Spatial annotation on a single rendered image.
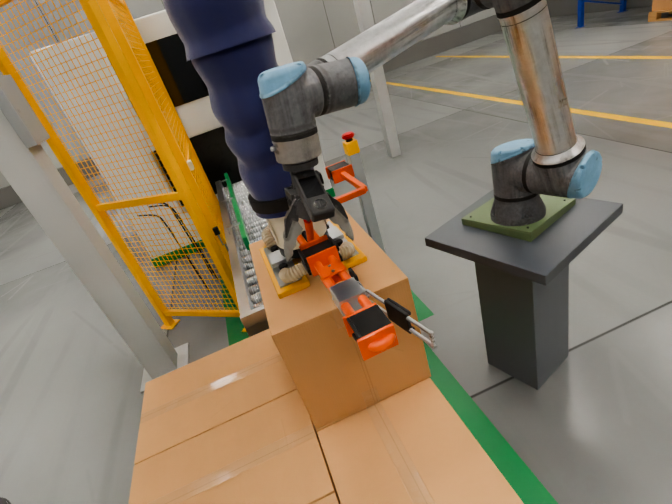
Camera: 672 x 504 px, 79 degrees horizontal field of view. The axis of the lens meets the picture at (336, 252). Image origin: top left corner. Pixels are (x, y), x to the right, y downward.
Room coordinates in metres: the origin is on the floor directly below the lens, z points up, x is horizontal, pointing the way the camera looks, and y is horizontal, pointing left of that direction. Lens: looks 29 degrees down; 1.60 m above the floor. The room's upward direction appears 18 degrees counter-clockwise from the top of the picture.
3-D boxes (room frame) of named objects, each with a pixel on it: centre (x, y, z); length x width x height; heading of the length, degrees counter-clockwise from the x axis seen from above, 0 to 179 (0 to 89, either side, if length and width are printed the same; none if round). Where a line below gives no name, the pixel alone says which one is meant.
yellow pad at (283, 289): (1.18, 0.18, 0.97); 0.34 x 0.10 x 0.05; 10
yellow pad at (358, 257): (1.22, 0.00, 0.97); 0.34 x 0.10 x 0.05; 10
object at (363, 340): (0.61, -0.01, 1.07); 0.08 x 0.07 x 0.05; 10
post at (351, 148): (2.20, -0.26, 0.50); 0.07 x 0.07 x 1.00; 9
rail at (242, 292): (2.65, 0.65, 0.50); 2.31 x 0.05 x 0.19; 9
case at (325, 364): (1.18, 0.07, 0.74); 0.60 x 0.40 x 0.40; 8
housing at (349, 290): (0.74, 0.00, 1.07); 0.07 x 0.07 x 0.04; 10
